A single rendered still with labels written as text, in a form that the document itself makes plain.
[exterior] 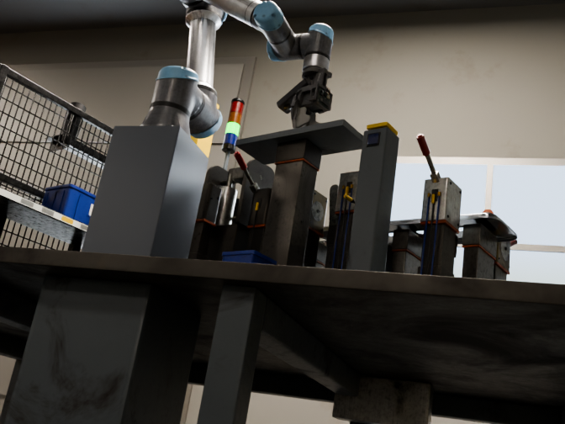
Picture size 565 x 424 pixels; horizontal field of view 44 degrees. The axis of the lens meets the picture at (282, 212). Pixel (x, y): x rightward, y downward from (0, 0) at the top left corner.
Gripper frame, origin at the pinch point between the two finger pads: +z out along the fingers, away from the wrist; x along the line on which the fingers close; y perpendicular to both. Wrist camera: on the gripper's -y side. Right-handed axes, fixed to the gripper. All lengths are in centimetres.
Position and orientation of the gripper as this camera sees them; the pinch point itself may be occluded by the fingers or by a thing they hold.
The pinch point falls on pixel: (298, 136)
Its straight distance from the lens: 197.3
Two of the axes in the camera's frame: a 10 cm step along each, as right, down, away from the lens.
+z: -1.6, 9.3, -3.3
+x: 6.5, 3.5, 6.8
